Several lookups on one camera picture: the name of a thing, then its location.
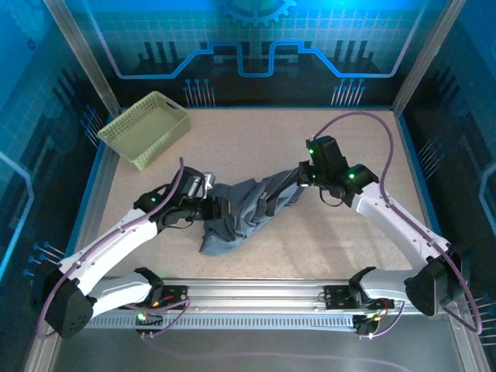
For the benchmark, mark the grey t-shirt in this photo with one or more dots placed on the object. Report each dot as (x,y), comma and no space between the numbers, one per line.
(240,217)

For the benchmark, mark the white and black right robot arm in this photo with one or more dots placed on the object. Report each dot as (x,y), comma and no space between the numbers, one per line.
(391,221)

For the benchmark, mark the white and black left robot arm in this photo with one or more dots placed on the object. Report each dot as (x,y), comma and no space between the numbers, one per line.
(116,240)

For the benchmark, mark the green plastic basket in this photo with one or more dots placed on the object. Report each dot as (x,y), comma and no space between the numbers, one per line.
(143,131)

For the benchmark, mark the black controller box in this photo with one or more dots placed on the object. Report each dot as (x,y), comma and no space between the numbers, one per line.
(153,319)
(364,327)

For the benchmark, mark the aluminium mounting rail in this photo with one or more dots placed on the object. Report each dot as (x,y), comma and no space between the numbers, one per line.
(252,294)

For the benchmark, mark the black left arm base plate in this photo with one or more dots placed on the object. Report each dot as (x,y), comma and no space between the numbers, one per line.
(179,291)

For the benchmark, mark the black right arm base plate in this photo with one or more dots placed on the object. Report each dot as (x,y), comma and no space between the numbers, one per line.
(334,298)

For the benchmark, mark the aluminium frame post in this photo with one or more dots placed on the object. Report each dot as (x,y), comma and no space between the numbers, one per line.
(83,58)
(422,58)

